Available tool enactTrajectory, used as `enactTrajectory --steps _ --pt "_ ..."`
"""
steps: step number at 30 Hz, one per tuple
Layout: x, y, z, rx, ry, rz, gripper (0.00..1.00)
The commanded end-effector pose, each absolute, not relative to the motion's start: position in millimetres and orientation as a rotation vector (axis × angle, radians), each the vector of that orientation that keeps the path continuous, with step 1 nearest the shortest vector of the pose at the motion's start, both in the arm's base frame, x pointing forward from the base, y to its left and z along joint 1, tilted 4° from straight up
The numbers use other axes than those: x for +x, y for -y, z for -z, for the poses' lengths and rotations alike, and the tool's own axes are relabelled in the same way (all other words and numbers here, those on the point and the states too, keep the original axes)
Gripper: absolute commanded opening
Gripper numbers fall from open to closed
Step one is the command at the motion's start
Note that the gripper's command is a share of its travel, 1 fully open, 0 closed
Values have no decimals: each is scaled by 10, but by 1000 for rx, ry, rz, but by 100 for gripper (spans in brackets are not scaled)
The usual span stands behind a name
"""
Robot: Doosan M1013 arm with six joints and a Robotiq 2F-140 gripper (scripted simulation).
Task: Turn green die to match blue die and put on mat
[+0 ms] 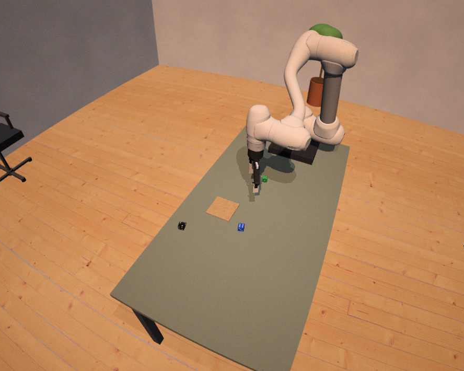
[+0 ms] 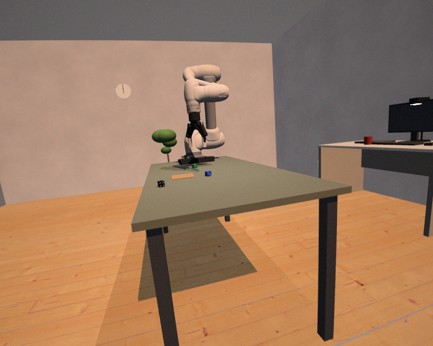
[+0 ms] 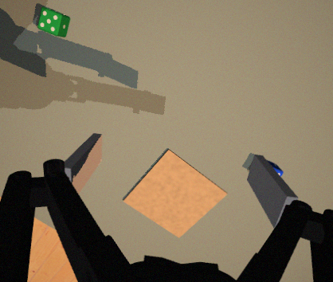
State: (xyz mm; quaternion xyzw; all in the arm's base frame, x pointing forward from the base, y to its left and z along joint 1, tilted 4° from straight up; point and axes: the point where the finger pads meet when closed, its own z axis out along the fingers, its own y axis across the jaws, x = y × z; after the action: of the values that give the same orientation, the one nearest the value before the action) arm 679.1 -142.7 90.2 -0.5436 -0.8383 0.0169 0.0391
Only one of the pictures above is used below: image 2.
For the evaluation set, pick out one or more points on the orange mat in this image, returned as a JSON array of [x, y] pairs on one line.
[[182, 176]]

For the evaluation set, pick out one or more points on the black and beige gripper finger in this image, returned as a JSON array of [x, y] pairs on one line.
[[189, 134], [203, 133]]

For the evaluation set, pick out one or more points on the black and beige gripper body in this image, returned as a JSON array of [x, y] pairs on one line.
[[194, 118]]

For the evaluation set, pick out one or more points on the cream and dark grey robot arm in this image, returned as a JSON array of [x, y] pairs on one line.
[[201, 86]]

